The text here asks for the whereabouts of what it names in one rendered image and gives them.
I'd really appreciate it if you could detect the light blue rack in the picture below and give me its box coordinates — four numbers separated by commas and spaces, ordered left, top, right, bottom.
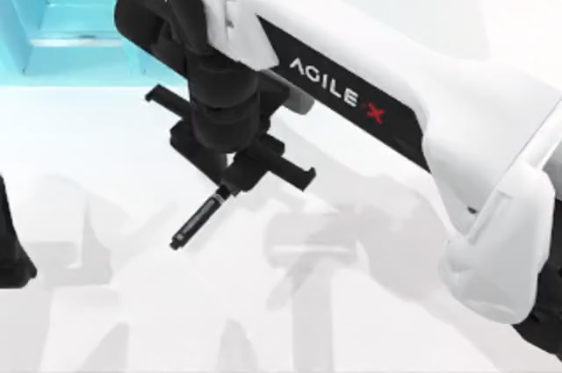
0, 0, 186, 84

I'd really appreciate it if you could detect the black marker pen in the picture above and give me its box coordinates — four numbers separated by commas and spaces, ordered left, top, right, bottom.
168, 186, 231, 252

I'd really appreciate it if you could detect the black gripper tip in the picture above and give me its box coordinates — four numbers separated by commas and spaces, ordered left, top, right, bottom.
0, 175, 39, 291

